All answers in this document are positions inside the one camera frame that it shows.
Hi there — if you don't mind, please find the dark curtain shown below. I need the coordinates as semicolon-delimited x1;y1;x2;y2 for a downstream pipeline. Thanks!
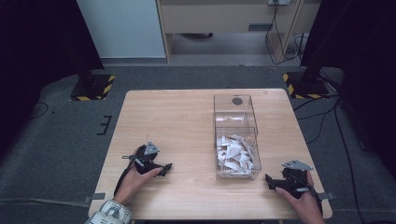
0;0;105;157
300;0;396;178

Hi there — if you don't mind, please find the clear plastic box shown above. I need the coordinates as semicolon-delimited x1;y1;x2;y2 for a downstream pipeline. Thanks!
213;93;262;181

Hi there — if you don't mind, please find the light wooden desk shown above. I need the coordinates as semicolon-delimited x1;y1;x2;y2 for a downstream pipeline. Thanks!
155;0;322;64

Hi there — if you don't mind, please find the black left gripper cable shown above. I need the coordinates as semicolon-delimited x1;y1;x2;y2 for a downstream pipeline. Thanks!
113;167;135;198

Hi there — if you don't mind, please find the person's right hand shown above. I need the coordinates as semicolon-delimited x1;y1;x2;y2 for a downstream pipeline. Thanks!
275;170;327;224

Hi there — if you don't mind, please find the grey tape strip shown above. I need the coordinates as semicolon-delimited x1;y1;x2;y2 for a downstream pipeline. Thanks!
82;192;107;205
317;191;337;202

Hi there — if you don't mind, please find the white panel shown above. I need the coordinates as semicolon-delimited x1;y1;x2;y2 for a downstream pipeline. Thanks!
76;0;166;60

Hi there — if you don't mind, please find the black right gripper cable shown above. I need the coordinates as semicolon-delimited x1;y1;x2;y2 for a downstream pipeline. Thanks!
304;182;323;214

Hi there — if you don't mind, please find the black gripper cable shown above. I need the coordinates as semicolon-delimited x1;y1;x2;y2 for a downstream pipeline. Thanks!
113;167;135;198
304;182;323;214

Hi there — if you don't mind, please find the person's left hand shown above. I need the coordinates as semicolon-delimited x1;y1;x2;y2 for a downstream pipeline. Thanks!
113;147;164;206

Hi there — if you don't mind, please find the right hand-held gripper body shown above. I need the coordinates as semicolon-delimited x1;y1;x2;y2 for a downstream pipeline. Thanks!
280;159;315;200

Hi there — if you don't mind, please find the pile of white paper packets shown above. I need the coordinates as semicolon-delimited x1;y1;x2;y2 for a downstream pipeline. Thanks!
216;133;257;177

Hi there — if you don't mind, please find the black hanging cable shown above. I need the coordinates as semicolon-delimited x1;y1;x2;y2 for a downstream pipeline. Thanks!
264;3;304;66

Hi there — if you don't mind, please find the thin black floor cable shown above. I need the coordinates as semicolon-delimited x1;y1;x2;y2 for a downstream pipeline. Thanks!
29;101;50;120

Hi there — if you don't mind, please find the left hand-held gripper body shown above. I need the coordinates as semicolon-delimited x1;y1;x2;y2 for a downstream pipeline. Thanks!
121;140;163;175

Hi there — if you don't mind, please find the black yellow striped stand base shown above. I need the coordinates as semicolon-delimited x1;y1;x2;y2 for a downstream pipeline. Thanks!
69;72;117;102
282;71;331;101

